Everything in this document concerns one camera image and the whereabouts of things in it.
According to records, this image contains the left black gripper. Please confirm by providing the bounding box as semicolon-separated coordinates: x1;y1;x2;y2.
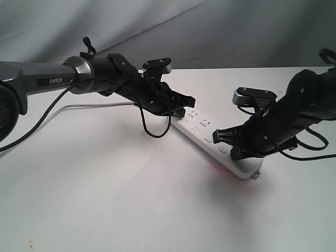
115;78;196;118

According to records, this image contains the black camera cable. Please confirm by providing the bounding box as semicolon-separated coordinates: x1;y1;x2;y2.
0;76;174;152
272;123;336;160

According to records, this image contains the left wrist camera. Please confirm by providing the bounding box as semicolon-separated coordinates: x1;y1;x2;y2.
142;58;172;81

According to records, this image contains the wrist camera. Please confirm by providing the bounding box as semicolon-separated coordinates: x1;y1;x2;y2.
232;87;277;116
142;58;172;81

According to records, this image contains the white five-outlet power strip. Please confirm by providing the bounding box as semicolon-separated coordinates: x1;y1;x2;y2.
171;108;263;180

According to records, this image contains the grey backdrop cloth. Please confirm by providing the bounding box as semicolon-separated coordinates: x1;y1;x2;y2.
1;1;335;69

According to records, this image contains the left black camera cable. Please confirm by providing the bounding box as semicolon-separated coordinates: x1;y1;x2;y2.
0;76;174;152

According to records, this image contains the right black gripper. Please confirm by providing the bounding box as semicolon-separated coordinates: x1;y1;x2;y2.
213;106;299;161

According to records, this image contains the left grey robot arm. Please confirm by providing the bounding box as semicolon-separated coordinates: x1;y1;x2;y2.
1;53;196;140

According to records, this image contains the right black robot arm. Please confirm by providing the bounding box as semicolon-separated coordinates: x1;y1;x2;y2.
212;48;335;161

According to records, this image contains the right black camera cable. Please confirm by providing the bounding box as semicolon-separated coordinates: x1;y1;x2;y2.
272;123;336;160

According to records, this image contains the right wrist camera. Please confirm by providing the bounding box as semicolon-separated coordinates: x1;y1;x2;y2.
232;87;277;116

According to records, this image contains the grey power cord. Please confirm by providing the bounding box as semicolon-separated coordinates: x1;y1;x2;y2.
0;102;137;158

